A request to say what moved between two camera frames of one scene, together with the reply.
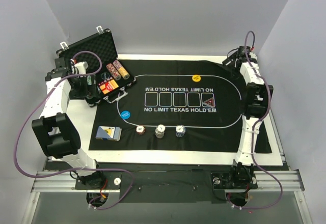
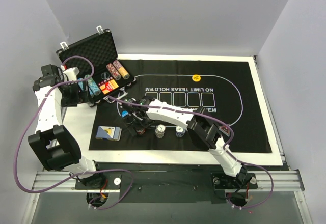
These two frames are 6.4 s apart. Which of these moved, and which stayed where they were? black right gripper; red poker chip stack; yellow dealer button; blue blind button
Moved: black right gripper
Stayed: red poker chip stack; blue blind button; yellow dealer button
